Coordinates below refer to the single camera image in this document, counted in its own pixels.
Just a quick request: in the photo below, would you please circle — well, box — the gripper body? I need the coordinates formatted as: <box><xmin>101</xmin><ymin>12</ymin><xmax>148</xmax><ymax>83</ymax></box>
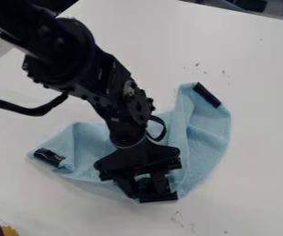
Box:
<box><xmin>91</xmin><ymin>137</ymin><xmax>184</xmax><ymax>183</ymax></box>

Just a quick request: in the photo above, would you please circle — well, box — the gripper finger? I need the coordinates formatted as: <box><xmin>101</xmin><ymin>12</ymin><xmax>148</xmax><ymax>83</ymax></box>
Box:
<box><xmin>112</xmin><ymin>174</ymin><xmax>143</xmax><ymax>200</ymax></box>
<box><xmin>150</xmin><ymin>169</ymin><xmax>173</xmax><ymax>195</ymax></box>

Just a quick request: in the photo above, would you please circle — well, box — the light blue cloth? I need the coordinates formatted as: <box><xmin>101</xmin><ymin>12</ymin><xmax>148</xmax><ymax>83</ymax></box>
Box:
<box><xmin>25</xmin><ymin>81</ymin><xmax>232</xmax><ymax>204</ymax></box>

